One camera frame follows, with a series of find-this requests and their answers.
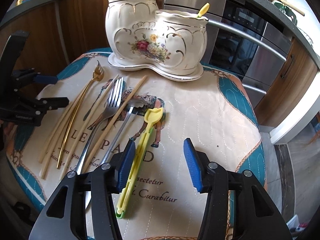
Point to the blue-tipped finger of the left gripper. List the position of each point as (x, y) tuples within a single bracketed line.
[(47, 80)]

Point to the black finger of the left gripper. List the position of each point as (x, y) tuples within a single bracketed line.
[(53, 103)]

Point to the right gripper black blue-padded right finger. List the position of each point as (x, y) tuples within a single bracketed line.
[(255, 215)]

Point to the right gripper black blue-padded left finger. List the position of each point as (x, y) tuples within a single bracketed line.
[(64, 215)]

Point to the silver fork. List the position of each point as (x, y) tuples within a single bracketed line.
[(112, 105)]

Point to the green plastic spoon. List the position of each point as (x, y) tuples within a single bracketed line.
[(203, 10)]

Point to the grey kitchen countertop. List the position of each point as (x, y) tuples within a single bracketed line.
[(263, 5)]

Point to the person's hand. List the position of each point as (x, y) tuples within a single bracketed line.
[(8, 130)]

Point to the horse print table cloth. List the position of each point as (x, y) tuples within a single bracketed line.
[(212, 111)]

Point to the cream floral ceramic utensil holder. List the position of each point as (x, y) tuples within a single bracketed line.
[(169, 42)]

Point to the wooden cabinet door right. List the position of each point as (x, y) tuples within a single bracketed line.
[(288, 88)]

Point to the stainless steel oven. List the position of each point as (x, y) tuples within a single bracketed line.
[(240, 42)]

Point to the green kettle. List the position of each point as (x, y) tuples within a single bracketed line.
[(287, 11)]

